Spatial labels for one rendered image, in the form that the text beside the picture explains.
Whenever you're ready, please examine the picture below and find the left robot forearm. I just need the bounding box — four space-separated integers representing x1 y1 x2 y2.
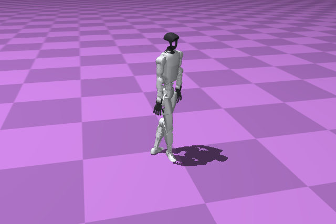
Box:
176 74 182 89

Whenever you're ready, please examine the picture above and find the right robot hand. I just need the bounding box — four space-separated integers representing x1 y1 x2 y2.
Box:
153 99 164 115

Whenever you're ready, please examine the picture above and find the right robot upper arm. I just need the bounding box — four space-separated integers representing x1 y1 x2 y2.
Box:
156 55 166 84

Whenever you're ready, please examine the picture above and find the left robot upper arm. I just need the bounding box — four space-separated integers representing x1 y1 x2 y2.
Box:
177 50 183 75

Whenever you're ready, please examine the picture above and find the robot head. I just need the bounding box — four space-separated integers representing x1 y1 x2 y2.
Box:
163 33 179 54

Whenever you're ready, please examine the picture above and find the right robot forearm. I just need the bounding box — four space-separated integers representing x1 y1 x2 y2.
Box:
156 78 164 103

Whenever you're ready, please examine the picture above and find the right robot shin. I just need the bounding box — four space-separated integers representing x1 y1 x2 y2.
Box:
163 125 173 153

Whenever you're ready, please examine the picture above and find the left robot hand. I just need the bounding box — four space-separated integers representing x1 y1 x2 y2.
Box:
175 86 182 103

